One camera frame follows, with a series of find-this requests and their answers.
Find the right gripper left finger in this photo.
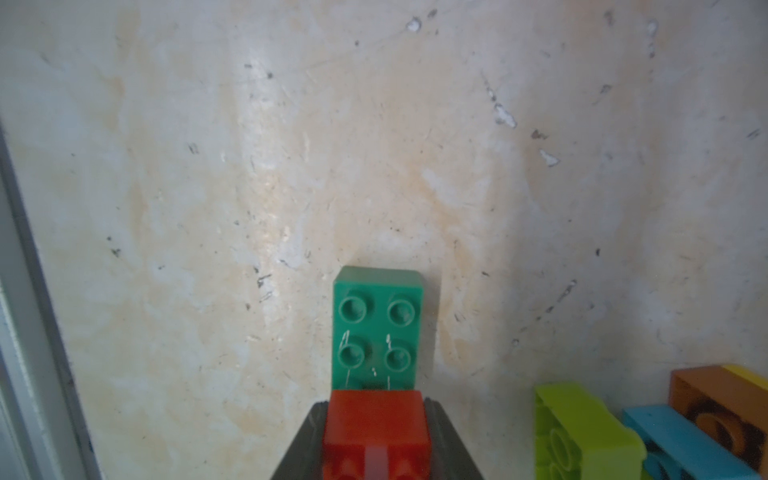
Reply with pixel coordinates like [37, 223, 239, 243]
[271, 401, 329, 480]

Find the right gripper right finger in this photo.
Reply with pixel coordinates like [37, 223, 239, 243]
[424, 398, 484, 480]

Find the red small lego brick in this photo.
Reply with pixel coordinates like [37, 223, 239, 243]
[322, 390, 432, 479]

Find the lime long lego brick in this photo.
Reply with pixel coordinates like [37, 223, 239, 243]
[534, 382, 647, 480]

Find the dark green long lego brick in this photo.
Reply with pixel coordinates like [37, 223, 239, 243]
[331, 266, 424, 390]

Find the cyan small lego brick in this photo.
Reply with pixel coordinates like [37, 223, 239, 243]
[622, 405, 760, 479]

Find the brown small lego brick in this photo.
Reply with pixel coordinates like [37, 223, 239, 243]
[668, 365, 767, 479]

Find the yellow long lego brick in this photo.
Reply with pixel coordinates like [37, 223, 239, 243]
[723, 364, 768, 390]

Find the left aluminium frame post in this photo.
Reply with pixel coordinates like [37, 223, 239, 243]
[1, 146, 102, 479]

